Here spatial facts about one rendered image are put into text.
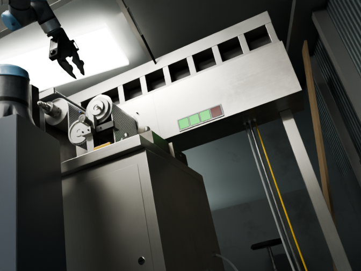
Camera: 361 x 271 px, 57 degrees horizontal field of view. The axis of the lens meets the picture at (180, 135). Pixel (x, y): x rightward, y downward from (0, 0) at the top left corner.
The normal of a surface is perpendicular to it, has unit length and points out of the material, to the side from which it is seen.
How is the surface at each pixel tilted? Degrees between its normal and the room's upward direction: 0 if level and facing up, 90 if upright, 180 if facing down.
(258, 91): 90
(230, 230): 90
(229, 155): 90
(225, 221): 90
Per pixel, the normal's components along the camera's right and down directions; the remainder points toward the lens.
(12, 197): -0.20, -0.37
